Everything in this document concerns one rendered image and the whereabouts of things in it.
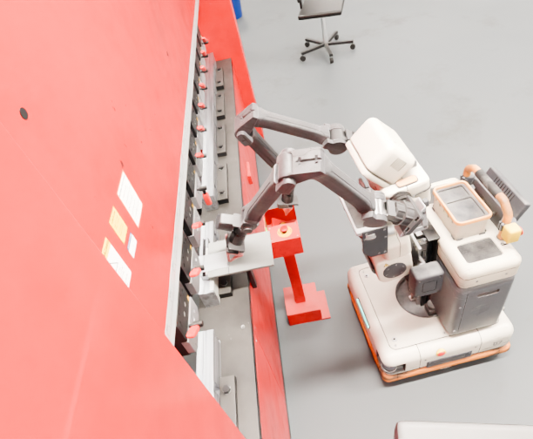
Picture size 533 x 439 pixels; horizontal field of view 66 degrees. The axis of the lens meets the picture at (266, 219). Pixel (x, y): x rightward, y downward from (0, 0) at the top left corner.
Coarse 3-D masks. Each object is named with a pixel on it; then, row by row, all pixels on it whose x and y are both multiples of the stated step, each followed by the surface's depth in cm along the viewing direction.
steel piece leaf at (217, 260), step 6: (222, 252) 166; (204, 258) 166; (210, 258) 165; (216, 258) 165; (222, 258) 164; (204, 264) 164; (210, 264) 163; (216, 264) 163; (222, 264) 162; (228, 264) 161; (204, 270) 162; (210, 270) 161
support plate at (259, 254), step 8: (264, 232) 170; (224, 240) 171; (248, 240) 168; (256, 240) 167; (264, 240) 166; (208, 248) 170; (216, 248) 169; (224, 248) 168; (248, 248) 165; (256, 248) 164; (264, 248) 163; (232, 256) 164; (248, 256) 162; (256, 256) 161; (264, 256) 161; (272, 256) 160; (232, 264) 161; (240, 264) 160; (248, 264) 160; (256, 264) 159; (264, 264) 158; (272, 264) 157; (208, 272) 161; (216, 272) 160; (224, 272) 159; (232, 272) 158; (240, 272) 159
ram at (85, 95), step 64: (0, 0) 61; (64, 0) 82; (128, 0) 124; (192, 0) 260; (0, 64) 58; (64, 64) 77; (128, 64) 112; (192, 64) 211; (64, 128) 72; (128, 128) 102; (64, 192) 68; (128, 256) 87
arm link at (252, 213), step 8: (280, 152) 114; (272, 176) 116; (264, 184) 122; (272, 184) 115; (280, 184) 110; (288, 184) 108; (264, 192) 122; (272, 192) 120; (280, 192) 113; (288, 192) 113; (256, 200) 129; (264, 200) 126; (272, 200) 125; (248, 208) 136; (256, 208) 131; (264, 208) 131; (248, 216) 137; (256, 216) 136; (240, 224) 143; (248, 224) 141; (256, 224) 141
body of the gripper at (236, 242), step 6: (228, 234) 157; (234, 234) 152; (246, 234) 153; (228, 240) 155; (234, 240) 153; (240, 240) 153; (228, 246) 153; (234, 246) 154; (240, 246) 155; (240, 252) 154
